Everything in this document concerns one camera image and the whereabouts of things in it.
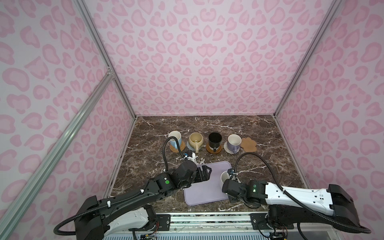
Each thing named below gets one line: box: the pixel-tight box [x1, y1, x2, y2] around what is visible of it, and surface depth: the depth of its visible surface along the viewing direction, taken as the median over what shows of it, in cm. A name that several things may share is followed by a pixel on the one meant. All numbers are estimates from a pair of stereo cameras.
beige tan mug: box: [188, 132, 204, 154], surface depth 97 cm
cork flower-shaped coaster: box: [240, 137, 257, 153], surface depth 105 cm
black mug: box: [208, 132, 222, 152], surface depth 95 cm
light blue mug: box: [168, 130, 182, 150], surface depth 97 cm
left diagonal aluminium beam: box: [0, 69, 115, 240], surface depth 67 cm
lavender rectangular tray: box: [183, 161, 232, 206], surface depth 82 cm
